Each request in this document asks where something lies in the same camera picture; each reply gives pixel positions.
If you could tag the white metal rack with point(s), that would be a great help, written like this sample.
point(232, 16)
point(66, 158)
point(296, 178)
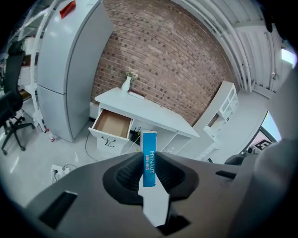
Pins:
point(32, 58)

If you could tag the white vase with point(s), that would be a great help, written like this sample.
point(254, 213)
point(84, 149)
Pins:
point(126, 85)

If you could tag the white desk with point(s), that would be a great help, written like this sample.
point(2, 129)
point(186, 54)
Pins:
point(149, 111)

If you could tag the white shelf cabinet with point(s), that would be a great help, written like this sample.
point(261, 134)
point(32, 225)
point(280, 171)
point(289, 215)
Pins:
point(218, 116)

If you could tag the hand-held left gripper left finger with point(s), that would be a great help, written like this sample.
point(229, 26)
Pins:
point(88, 200)

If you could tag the white book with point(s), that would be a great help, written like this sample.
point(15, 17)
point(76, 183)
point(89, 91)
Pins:
point(137, 94)

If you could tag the white wooden drawer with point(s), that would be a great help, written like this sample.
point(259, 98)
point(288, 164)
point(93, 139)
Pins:
point(113, 123)

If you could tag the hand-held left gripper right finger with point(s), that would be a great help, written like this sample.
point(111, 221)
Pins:
point(209, 200)

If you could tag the red sticker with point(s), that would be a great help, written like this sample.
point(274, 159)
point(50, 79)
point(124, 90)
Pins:
point(67, 9)

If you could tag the small flower bunch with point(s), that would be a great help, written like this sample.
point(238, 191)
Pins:
point(131, 74)

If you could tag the grey refrigerator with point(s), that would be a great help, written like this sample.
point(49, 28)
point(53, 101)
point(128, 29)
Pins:
point(60, 69)

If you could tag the white wall pipes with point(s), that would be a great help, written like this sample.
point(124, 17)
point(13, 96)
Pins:
point(242, 46)

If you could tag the plastic bottle with red label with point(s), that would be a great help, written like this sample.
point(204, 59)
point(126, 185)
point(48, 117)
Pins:
point(51, 137)

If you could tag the black router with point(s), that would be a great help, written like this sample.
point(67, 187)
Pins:
point(135, 138)

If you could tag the person's grey clothing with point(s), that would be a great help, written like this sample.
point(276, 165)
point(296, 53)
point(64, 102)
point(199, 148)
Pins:
point(279, 162)

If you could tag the black office chair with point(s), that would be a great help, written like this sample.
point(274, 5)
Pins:
point(11, 93)

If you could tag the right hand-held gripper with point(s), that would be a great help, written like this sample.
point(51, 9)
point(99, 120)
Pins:
point(262, 145)

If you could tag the small blue and white item box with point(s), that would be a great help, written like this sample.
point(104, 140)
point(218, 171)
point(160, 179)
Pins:
point(149, 162)

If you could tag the white power strip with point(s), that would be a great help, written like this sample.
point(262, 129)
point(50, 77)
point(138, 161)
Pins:
point(58, 172)

